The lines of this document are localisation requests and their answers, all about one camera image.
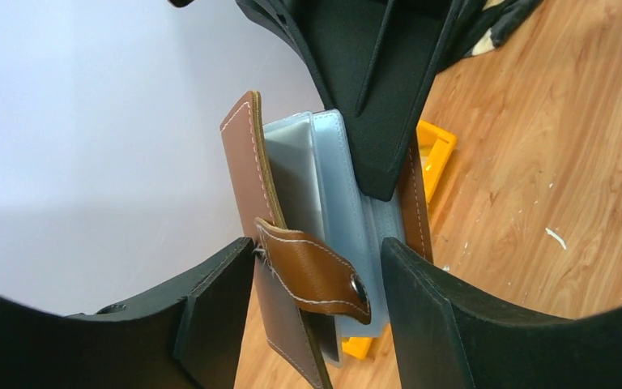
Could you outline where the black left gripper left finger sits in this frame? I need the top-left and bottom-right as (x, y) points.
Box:
(0, 237), (254, 388)

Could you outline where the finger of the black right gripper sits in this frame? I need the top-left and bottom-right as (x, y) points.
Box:
(238, 0), (482, 201)

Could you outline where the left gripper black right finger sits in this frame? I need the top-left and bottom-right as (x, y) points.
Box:
(381, 238), (622, 388)

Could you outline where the brown leather card holder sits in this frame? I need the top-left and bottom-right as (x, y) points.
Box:
(220, 91), (432, 388)

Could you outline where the yellow compartment tray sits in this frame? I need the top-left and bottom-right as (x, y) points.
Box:
(342, 120), (458, 361)

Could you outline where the black floral blanket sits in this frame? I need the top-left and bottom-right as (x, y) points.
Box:
(437, 0), (542, 72)

